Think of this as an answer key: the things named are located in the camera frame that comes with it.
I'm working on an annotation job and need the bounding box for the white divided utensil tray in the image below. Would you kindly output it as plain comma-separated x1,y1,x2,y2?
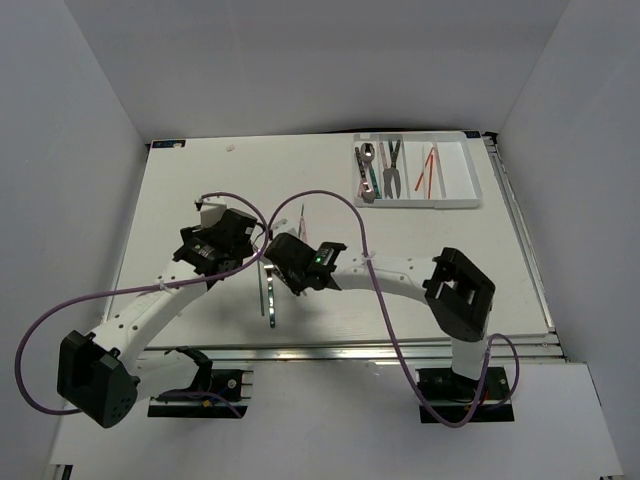
351,131,483,209

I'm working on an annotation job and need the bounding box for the orange chopstick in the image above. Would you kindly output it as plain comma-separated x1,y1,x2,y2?
414,147,435,192
425,157,435,200

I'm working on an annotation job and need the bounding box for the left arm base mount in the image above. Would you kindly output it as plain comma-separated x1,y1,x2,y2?
147,347,254,419

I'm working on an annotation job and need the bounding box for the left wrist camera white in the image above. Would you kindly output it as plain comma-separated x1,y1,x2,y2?
195,197,227,229

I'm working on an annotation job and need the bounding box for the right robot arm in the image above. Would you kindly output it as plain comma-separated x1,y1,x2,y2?
265,233,496,399

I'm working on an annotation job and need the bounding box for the teal handled spoon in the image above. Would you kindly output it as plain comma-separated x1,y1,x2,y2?
360,142,381,199

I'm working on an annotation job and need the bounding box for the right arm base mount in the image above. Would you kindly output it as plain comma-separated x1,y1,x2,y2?
416,367,515,423

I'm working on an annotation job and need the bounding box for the teal handled knife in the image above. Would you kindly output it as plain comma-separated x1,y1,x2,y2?
389,140,401,199

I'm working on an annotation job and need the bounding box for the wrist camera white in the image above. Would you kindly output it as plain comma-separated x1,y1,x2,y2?
270,218,295,237
195,197,227,229

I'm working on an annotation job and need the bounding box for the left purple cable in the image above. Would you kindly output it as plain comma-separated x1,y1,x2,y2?
14,192,274,416

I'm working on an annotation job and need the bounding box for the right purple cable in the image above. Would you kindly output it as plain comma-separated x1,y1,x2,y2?
269,188,521,429

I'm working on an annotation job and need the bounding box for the pink handled fork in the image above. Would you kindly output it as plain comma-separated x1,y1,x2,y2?
298,215,307,242

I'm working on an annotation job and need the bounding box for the purple cable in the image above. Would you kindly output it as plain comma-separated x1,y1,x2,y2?
14,192,274,416
269,188,521,429

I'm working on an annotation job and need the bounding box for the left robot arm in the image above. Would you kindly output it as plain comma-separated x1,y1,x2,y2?
57,209,258,428

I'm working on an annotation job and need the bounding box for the teal handled fork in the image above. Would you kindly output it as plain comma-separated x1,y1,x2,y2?
264,265,276,329

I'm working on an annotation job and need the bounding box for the dark handled spoon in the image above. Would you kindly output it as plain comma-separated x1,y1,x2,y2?
354,147,367,183

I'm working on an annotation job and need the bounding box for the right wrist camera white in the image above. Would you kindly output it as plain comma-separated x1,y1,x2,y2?
270,218,295,237

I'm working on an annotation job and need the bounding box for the pink handled spoon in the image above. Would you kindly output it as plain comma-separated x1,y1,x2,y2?
358,177,376,204

